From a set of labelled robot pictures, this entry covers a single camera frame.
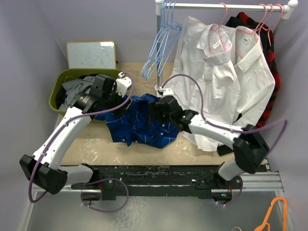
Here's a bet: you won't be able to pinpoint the blue plaid shirt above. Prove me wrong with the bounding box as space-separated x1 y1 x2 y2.
95 93 179 149

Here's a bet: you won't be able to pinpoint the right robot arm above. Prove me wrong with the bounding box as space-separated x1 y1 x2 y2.
149 95 269 188

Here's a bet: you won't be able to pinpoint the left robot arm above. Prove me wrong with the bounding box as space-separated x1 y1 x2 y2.
19 72 134 203

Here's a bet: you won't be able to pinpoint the white shirt left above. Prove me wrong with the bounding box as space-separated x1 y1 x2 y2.
163 15 242 152

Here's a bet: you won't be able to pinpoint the white shirt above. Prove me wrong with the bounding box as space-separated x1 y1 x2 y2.
221 25 275 127
163 15 242 152

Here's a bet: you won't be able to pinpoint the white shirt right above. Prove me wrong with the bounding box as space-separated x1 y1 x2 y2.
221 25 275 127

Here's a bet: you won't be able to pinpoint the pink hanger left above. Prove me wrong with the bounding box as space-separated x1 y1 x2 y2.
206 2 232 55

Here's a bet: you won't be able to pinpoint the pink hanger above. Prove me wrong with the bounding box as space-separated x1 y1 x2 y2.
206 2 232 55
234 3 268 58
255 3 284 46

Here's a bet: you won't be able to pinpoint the pink hanger middle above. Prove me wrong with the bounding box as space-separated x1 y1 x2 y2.
234 3 268 58

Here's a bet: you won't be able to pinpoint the red black plaid shirt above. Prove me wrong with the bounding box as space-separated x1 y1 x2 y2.
225 12 281 128

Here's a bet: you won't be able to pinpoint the pink hanger right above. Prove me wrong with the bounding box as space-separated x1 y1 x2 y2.
255 3 284 46

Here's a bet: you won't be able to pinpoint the orange hanger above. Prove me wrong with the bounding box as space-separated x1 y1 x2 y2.
252 196 288 231

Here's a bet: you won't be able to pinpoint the grey clothes in bin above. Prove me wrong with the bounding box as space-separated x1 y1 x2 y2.
55 75 95 111

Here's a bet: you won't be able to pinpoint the small whiteboard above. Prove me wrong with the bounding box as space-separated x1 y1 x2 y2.
66 41 116 69

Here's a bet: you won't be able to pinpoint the olive green laundry bin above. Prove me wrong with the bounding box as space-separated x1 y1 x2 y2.
49 69 126 115

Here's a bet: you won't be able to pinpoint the black cloth patch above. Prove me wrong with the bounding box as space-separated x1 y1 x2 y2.
217 145 233 156

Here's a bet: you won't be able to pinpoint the light blue hangers bunch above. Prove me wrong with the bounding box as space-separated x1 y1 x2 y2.
141 0 182 80

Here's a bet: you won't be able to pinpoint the white clothes rack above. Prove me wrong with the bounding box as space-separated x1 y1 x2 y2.
150 0 298 96

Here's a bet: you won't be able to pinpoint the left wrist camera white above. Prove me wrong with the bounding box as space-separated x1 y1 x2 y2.
115 72 132 97

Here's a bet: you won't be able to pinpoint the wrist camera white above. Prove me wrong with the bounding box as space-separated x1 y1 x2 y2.
115 72 132 97
157 88 174 98

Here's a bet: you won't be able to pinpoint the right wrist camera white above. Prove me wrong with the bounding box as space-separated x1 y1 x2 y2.
157 88 174 98

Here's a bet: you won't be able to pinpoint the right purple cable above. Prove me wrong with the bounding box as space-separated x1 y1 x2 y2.
160 73 288 154

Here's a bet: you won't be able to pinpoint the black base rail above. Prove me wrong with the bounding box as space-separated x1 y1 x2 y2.
72 165 243 201

